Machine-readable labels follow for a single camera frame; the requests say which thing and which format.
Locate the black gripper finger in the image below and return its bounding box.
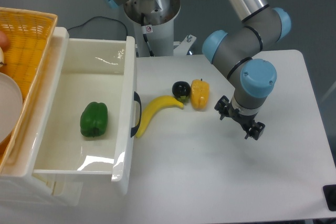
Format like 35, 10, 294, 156
244, 121, 265, 140
214, 95, 230, 120

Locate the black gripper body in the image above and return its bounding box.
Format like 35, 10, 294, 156
229, 104, 258, 131

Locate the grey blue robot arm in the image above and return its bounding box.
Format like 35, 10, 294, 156
104, 0, 291, 139

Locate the white drawer cabinet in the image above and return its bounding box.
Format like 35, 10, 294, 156
1, 27, 82, 206

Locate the orange yellow bell pepper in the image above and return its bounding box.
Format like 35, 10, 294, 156
191, 79, 210, 110

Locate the black eggplant toy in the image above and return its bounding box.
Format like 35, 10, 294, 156
172, 81, 191, 103

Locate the yellow banana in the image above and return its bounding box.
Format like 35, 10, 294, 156
135, 95, 184, 138

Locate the black corner object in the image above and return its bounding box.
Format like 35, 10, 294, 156
322, 185, 336, 211

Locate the green bell pepper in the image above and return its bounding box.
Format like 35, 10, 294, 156
80, 102, 108, 137

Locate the yellow woven basket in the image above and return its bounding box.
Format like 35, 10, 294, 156
1, 7, 58, 169

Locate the white plate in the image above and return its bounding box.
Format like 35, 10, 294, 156
1, 73, 23, 143

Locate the metal table bracket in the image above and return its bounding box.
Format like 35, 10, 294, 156
173, 34, 197, 56

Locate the black cable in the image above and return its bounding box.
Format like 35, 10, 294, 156
67, 16, 129, 37

